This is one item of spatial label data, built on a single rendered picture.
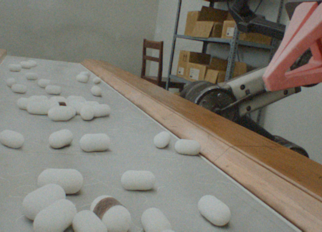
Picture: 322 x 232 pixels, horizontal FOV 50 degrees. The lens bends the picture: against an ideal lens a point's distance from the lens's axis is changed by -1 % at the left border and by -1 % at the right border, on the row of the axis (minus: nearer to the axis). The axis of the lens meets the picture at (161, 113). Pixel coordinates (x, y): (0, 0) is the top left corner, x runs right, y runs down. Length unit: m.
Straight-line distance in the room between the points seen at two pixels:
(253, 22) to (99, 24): 3.77
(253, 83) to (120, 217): 0.72
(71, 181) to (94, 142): 0.12
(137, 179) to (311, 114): 2.55
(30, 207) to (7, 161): 0.13
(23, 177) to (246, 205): 0.21
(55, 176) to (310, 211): 0.22
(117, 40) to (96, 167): 4.88
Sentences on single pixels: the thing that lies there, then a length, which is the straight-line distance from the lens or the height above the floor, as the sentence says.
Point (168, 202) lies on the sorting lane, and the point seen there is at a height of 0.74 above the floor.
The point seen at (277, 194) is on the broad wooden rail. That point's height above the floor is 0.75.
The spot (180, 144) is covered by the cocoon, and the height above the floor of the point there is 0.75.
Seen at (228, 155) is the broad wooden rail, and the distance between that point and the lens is 0.44.
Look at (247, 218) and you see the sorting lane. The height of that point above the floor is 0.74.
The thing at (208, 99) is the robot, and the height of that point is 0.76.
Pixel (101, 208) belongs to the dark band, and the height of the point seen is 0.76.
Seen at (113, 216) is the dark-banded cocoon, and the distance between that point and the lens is 0.25.
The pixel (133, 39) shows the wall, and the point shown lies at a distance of 5.31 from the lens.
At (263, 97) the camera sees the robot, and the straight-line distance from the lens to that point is 0.94.
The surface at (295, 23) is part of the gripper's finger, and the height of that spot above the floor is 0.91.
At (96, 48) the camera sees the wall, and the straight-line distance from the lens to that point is 5.15.
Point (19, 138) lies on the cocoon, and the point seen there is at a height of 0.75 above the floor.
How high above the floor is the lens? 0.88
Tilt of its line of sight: 11 degrees down
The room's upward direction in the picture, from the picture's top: 8 degrees clockwise
